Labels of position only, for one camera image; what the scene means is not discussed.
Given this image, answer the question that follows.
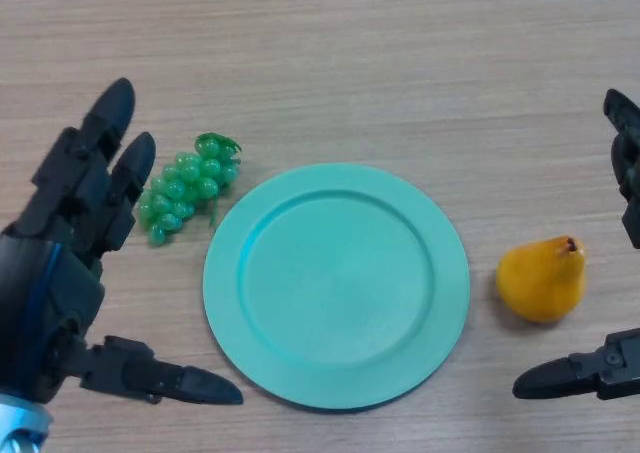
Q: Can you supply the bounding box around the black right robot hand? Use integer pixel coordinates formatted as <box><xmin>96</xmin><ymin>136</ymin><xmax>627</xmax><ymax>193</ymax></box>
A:
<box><xmin>512</xmin><ymin>88</ymin><xmax>640</xmax><ymax>401</ymax></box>

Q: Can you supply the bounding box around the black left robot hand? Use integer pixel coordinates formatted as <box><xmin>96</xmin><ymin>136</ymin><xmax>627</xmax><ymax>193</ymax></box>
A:
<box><xmin>0</xmin><ymin>77</ymin><xmax>245</xmax><ymax>406</ymax></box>

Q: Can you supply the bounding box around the yellow pear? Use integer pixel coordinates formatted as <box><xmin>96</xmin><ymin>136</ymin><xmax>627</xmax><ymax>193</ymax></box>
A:
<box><xmin>495</xmin><ymin>235</ymin><xmax>587</xmax><ymax>324</ymax></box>

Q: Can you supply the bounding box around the green plate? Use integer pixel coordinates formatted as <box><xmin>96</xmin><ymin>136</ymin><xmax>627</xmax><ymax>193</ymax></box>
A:
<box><xmin>202</xmin><ymin>162</ymin><xmax>472</xmax><ymax>413</ymax></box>

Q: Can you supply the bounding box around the green grape bunch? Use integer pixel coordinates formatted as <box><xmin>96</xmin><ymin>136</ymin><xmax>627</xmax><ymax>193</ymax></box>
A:
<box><xmin>137</xmin><ymin>131</ymin><xmax>243</xmax><ymax>248</ymax></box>

